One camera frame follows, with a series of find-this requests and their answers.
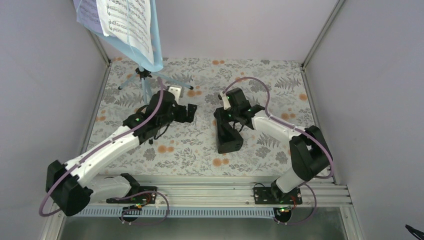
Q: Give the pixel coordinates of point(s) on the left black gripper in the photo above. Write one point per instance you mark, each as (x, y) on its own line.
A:
(182, 118)

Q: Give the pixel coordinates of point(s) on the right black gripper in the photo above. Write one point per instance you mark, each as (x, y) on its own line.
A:
(220, 114)

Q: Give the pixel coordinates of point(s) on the black metronome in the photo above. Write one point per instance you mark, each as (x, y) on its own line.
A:
(228, 139)

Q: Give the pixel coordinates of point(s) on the light blue music stand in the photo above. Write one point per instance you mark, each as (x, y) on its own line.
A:
(87, 15)

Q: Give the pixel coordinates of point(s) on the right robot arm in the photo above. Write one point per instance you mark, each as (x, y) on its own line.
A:
(309, 151)

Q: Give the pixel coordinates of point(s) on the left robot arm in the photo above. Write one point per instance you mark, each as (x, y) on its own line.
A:
(71, 185)

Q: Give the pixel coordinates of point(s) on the floral patterned mat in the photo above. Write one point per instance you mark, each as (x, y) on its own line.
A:
(189, 149)

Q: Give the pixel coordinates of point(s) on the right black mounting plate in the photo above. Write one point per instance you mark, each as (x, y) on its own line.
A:
(264, 195)

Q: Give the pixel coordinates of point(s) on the black mounting plate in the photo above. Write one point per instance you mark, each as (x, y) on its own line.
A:
(143, 195)
(264, 195)

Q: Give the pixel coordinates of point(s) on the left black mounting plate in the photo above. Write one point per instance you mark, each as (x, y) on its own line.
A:
(143, 195)

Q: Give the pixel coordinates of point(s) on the white sheet music page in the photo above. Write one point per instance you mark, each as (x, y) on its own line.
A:
(130, 22)

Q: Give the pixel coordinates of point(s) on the black object at corner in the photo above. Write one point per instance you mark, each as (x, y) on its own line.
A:
(415, 232)

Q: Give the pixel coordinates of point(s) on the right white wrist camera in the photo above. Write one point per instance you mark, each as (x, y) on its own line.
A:
(225, 101)

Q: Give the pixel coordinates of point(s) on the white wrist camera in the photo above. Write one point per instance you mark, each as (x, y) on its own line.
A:
(176, 91)
(225, 101)

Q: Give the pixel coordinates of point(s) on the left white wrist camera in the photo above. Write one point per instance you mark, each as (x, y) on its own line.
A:
(176, 91)

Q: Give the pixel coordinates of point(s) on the aluminium rail base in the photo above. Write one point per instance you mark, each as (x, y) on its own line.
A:
(326, 213)

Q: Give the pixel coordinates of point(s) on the light blue cable duct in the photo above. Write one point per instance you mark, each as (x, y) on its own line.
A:
(178, 212)

